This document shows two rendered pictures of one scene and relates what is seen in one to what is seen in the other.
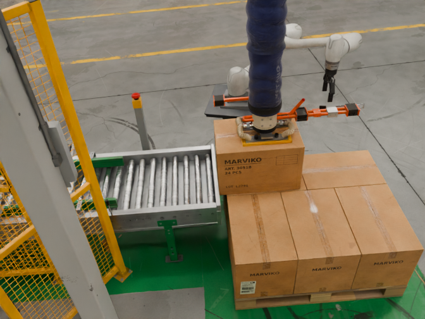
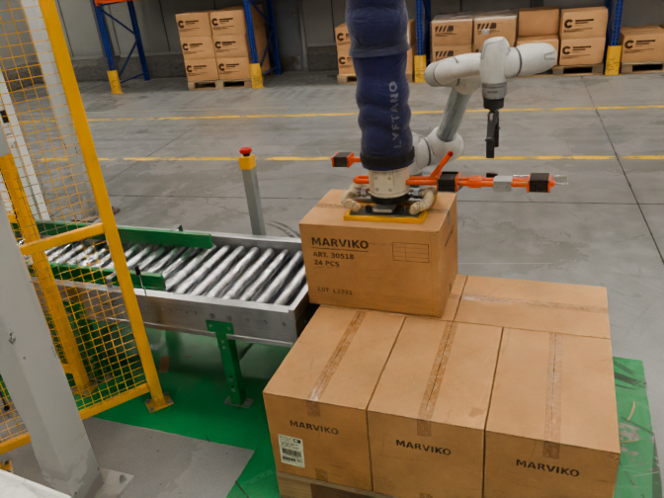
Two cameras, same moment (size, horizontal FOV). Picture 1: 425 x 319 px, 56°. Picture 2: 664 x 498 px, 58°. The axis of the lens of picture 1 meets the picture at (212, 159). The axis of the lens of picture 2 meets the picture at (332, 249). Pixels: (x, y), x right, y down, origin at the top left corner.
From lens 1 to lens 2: 1.30 m
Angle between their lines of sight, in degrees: 24
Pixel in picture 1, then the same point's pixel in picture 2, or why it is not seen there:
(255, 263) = (294, 398)
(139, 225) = (182, 321)
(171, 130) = not seen: hidden behind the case
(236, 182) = (334, 283)
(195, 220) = (259, 331)
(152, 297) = (175, 444)
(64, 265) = not seen: outside the picture
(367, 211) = (540, 371)
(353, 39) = (533, 49)
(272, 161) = (386, 252)
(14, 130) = not seen: outside the picture
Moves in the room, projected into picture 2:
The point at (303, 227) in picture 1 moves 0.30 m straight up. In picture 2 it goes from (407, 369) to (404, 299)
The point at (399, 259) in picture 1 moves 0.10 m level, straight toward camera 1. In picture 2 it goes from (568, 464) to (546, 479)
